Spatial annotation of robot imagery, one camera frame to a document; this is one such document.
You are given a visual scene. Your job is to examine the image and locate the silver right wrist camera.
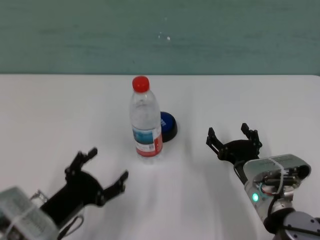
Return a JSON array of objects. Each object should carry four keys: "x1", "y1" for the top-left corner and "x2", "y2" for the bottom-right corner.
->
[{"x1": 243, "y1": 154, "x2": 312, "y2": 191}]

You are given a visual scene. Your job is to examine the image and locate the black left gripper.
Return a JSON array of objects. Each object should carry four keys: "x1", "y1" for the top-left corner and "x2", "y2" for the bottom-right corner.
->
[{"x1": 39, "y1": 147, "x2": 129, "y2": 230}]

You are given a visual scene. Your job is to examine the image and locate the thin black left gripper cable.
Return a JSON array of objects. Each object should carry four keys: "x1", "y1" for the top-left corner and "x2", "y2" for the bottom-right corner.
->
[{"x1": 58, "y1": 216, "x2": 85, "y2": 238}]

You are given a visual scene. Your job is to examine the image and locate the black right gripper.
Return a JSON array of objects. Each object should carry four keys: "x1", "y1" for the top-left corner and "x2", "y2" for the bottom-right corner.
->
[{"x1": 206, "y1": 122, "x2": 263, "y2": 185}]

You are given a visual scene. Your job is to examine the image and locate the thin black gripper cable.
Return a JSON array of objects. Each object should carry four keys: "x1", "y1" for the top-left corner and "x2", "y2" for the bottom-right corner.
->
[
  {"x1": 58, "y1": 216, "x2": 85, "y2": 238},
  {"x1": 233, "y1": 161, "x2": 247, "y2": 186}
]

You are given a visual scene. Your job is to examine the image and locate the blue button with black base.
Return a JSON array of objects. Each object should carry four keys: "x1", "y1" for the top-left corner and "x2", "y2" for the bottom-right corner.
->
[{"x1": 159, "y1": 111, "x2": 179, "y2": 143}]

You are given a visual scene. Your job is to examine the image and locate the thin black right gripper cable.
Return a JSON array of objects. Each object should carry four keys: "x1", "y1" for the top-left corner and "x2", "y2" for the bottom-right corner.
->
[{"x1": 233, "y1": 161, "x2": 247, "y2": 186}]

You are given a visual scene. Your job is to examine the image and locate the clear red-capped water bottle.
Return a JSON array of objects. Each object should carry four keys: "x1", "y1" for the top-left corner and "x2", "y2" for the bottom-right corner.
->
[{"x1": 129, "y1": 76, "x2": 164, "y2": 166}]

